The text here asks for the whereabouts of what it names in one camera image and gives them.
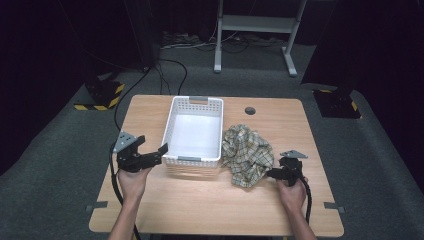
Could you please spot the person's right hand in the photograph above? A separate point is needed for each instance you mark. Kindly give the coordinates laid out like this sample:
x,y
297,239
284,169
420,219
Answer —
x,y
292,198

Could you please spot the plaid cloth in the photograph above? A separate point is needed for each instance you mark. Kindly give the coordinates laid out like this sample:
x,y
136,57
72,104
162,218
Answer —
x,y
246,155

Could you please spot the grey table edge bracket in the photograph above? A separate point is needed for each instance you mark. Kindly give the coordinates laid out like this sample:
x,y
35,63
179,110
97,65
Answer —
x,y
97,205
333,206

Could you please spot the white plastic basket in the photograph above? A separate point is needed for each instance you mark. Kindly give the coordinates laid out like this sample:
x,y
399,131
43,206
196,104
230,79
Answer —
x,y
195,136

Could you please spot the person's left hand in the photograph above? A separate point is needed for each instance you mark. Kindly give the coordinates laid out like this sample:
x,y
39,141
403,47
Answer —
x,y
133,185

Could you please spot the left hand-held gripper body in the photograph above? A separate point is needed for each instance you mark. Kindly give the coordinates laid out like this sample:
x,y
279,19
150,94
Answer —
x,y
133,160

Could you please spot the grey metal stand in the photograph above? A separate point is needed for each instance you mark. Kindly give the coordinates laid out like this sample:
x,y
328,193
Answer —
x,y
256,24

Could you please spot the black yellow striped base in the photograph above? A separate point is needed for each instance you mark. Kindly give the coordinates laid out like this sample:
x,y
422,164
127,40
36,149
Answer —
x,y
103,95
336,105

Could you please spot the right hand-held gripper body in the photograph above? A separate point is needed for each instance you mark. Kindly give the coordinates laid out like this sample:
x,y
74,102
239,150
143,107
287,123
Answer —
x,y
291,170

